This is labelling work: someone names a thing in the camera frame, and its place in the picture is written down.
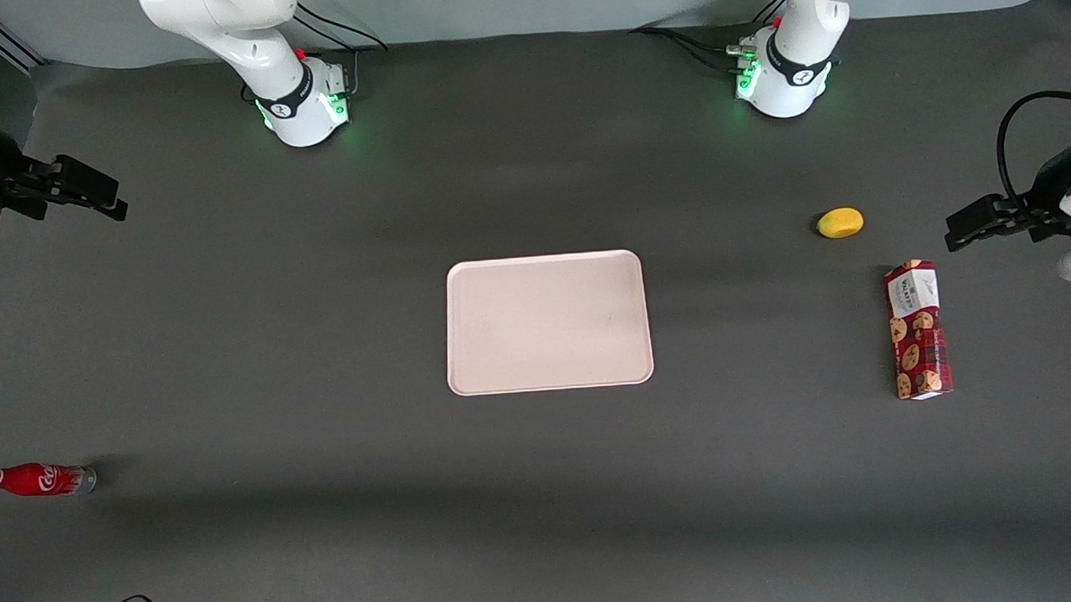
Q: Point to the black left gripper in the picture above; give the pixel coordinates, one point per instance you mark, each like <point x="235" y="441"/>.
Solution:
<point x="1046" y="187"/>

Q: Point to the red coke bottle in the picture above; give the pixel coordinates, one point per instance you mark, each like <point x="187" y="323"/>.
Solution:
<point x="34" y="480"/>

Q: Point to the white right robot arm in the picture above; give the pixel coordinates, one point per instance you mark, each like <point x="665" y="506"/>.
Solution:
<point x="260" y="52"/>

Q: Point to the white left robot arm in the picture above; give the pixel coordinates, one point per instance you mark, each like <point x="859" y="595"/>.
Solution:
<point x="798" y="51"/>

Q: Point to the pale pink plastic tray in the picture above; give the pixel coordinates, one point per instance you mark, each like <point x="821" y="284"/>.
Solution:
<point x="549" y="323"/>

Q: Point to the red cookie box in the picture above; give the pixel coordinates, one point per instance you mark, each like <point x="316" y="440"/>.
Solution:
<point x="918" y="332"/>

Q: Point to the yellow lemon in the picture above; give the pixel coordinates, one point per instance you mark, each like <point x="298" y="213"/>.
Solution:
<point x="840" y="223"/>

